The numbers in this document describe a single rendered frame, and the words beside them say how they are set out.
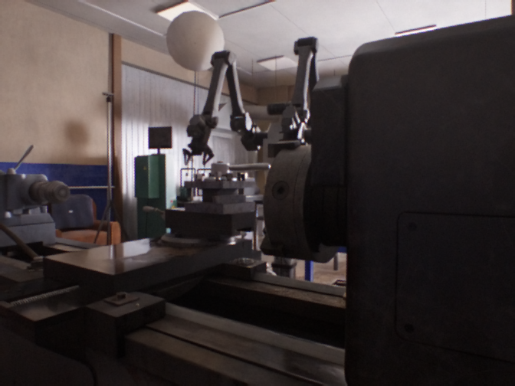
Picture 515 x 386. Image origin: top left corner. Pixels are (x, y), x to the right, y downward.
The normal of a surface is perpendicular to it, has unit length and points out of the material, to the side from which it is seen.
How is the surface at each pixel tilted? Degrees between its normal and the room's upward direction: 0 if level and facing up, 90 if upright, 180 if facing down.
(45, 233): 90
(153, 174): 90
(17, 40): 90
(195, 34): 107
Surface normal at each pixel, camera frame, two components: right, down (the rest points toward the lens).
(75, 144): 0.84, 0.02
